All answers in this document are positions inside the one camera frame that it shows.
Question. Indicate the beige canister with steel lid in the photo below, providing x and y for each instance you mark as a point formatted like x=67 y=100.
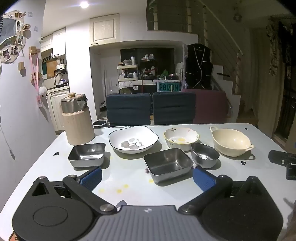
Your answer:
x=77 y=126

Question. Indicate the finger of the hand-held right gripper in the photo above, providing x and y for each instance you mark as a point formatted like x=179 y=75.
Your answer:
x=278 y=158

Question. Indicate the round steel bowl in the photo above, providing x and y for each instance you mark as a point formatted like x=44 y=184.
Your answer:
x=204 y=156

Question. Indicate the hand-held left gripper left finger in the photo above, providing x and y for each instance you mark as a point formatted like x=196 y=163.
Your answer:
x=92 y=178

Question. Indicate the floral yellow-rimmed bowl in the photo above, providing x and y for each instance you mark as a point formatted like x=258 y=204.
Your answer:
x=181 y=139

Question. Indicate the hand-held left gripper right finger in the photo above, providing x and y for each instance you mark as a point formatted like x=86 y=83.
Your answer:
x=204 y=180

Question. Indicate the white upper cabinet door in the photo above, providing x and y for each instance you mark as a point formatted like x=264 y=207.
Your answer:
x=105 y=29

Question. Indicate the large rectangular steel container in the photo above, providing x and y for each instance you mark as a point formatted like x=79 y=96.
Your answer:
x=167 y=163

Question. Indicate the wall photo collage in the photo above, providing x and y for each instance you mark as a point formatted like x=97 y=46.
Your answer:
x=10 y=37

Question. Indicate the white kitchen cabinet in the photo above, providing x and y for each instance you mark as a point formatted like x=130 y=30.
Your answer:
x=56 y=109

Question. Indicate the navy blue chair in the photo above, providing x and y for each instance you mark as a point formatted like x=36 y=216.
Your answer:
x=128 y=109
x=174 y=107

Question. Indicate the maroon chair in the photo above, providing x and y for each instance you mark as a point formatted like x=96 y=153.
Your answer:
x=211 y=105

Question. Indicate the small rectangular steel container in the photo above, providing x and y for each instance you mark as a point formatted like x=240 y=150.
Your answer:
x=86 y=154

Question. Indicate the black vest with white trim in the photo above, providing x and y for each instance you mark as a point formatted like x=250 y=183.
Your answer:
x=198 y=67

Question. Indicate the floral curtain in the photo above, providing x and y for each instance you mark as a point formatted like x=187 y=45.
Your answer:
x=275 y=46

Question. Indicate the white flower-print plate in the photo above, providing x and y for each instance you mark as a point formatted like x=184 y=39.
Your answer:
x=133 y=141

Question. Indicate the grey trash bin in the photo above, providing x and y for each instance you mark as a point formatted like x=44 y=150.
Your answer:
x=100 y=123

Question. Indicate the teal licence plate sign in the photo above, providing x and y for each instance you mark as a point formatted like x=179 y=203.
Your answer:
x=168 y=87

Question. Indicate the cream shelf rack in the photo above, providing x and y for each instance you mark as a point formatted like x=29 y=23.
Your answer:
x=128 y=73

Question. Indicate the ceiling light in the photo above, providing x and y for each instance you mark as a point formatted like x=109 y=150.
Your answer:
x=84 y=4

